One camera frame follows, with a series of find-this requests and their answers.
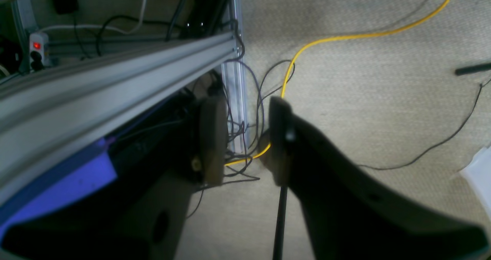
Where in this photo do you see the aluminium frame beam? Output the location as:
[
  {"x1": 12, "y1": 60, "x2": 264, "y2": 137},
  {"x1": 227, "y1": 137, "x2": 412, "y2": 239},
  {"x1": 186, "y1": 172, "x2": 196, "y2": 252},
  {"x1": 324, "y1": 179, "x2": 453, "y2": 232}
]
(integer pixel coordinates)
[{"x1": 0, "y1": 32, "x2": 237, "y2": 204}]

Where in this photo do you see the black thin floor cable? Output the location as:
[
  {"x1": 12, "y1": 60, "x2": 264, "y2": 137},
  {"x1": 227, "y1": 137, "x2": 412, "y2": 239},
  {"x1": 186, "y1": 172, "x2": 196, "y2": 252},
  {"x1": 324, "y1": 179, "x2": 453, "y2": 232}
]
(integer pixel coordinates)
[{"x1": 359, "y1": 80, "x2": 491, "y2": 171}]

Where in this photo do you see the yellow cable on floor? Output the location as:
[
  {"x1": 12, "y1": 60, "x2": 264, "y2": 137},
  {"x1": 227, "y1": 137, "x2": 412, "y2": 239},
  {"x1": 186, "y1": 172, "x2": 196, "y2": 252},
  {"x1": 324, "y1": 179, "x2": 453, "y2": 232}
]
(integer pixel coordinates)
[{"x1": 224, "y1": 0, "x2": 456, "y2": 166}]

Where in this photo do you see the black tripod leg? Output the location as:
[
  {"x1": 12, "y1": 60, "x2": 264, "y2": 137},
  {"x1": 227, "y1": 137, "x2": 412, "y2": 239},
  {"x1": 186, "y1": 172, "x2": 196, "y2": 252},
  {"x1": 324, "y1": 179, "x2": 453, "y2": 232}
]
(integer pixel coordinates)
[{"x1": 454, "y1": 63, "x2": 491, "y2": 76}]

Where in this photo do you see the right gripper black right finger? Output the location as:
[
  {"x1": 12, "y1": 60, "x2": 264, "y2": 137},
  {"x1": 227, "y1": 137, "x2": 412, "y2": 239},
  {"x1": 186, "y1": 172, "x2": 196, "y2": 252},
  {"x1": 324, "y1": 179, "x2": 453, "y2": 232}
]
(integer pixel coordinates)
[{"x1": 269, "y1": 96, "x2": 489, "y2": 260}]

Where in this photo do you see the white power strip red switch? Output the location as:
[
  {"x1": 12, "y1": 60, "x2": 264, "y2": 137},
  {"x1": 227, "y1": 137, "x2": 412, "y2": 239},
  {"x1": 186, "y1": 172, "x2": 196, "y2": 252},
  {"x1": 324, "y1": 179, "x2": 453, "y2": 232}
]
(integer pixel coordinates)
[{"x1": 29, "y1": 31, "x2": 50, "y2": 71}]

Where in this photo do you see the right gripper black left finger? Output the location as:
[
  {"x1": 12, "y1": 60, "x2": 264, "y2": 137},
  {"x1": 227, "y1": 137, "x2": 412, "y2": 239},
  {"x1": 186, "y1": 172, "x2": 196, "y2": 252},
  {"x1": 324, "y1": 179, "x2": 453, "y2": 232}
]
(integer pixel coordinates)
[{"x1": 2, "y1": 96, "x2": 227, "y2": 260}]

